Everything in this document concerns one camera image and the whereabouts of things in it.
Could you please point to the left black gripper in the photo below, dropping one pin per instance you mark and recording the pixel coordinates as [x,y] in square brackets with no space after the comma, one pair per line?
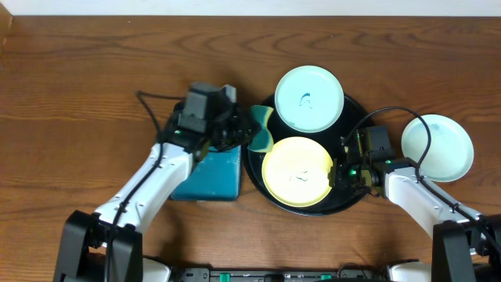
[241,130]

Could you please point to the light blue plate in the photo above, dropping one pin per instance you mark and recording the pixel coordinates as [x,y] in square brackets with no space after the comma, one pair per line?
[451,153]
[309,99]

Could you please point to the yellow plate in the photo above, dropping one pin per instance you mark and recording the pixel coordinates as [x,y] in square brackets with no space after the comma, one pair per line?
[296,172]

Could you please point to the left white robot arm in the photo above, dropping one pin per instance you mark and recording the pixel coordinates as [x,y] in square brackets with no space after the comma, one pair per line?
[107,244]

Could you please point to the green yellow sponge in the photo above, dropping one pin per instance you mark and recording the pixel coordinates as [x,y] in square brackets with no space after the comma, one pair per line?
[262,141]

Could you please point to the round black tray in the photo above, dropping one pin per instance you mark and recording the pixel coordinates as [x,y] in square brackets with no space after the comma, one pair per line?
[330,138]

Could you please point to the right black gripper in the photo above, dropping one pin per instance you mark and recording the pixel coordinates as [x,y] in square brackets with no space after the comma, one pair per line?
[336,177]

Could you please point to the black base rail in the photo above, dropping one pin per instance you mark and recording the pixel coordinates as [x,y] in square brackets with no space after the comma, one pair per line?
[287,275]

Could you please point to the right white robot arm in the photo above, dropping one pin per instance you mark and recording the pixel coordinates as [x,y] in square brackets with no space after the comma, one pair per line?
[466,243]

